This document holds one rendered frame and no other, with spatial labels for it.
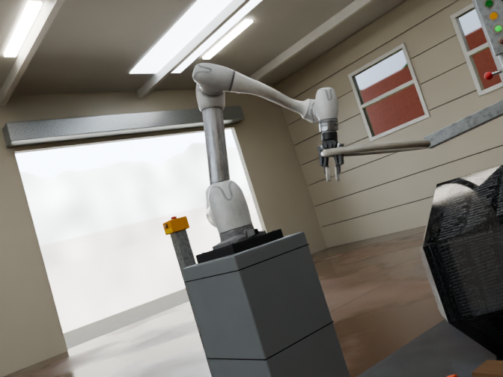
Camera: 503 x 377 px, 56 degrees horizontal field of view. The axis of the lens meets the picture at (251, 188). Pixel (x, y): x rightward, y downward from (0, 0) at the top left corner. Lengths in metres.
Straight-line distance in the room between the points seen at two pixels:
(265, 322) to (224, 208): 0.50
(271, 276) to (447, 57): 7.53
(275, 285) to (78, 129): 6.58
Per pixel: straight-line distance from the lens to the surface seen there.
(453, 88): 9.02
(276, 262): 1.92
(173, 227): 2.94
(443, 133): 2.12
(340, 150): 2.02
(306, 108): 2.42
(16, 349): 7.67
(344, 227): 10.65
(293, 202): 10.67
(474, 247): 2.08
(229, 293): 1.89
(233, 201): 2.01
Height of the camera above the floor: 0.86
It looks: 5 degrees up
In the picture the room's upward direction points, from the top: 17 degrees counter-clockwise
